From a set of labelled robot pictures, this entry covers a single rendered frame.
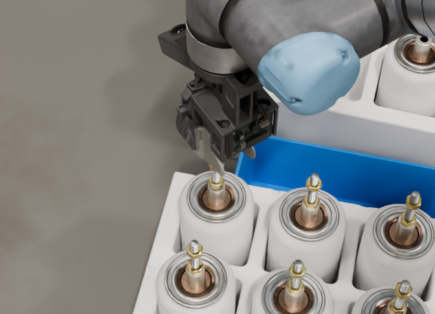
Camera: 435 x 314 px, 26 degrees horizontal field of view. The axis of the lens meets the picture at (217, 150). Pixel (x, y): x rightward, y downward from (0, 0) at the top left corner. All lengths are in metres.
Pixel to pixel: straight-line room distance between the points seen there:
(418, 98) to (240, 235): 0.35
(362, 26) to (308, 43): 0.06
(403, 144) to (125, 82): 0.51
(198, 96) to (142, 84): 0.65
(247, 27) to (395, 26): 0.13
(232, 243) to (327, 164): 0.28
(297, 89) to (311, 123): 0.64
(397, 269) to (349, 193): 0.34
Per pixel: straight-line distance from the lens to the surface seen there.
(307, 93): 0.78
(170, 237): 1.25
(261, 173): 1.49
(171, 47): 1.03
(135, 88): 1.63
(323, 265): 1.21
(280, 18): 0.79
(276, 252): 1.21
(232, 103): 0.94
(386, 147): 1.42
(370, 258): 1.19
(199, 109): 0.98
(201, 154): 1.08
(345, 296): 1.22
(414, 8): 0.81
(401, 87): 1.36
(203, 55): 0.91
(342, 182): 1.46
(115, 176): 1.52
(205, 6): 0.85
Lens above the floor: 1.26
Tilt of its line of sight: 55 degrees down
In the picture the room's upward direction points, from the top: straight up
